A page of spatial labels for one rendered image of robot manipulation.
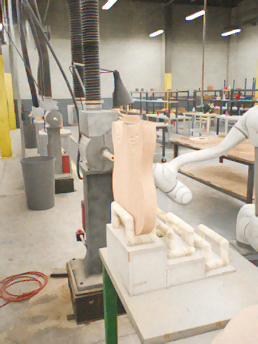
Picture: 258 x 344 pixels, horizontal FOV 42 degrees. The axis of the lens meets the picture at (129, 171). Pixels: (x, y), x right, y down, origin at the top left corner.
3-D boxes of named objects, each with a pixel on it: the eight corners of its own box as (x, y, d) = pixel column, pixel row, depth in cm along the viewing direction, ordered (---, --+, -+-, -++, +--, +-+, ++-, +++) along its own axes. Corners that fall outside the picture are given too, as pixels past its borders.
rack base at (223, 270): (170, 249, 152) (170, 246, 152) (199, 244, 157) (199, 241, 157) (204, 279, 127) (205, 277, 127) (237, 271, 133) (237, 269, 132)
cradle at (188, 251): (165, 256, 126) (165, 248, 125) (191, 250, 130) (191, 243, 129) (169, 260, 123) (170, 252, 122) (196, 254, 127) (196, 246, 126)
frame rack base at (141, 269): (106, 262, 142) (105, 224, 138) (139, 255, 147) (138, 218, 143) (129, 297, 117) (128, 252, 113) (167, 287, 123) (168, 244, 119)
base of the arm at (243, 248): (251, 238, 216) (252, 230, 215) (271, 253, 195) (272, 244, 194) (225, 240, 213) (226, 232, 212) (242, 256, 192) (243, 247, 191)
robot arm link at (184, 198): (186, 188, 197) (171, 175, 192) (199, 195, 183) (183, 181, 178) (175, 202, 197) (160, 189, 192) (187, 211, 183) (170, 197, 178)
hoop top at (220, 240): (196, 230, 150) (196, 223, 150) (202, 229, 152) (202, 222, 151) (223, 249, 132) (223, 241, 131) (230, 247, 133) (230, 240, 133)
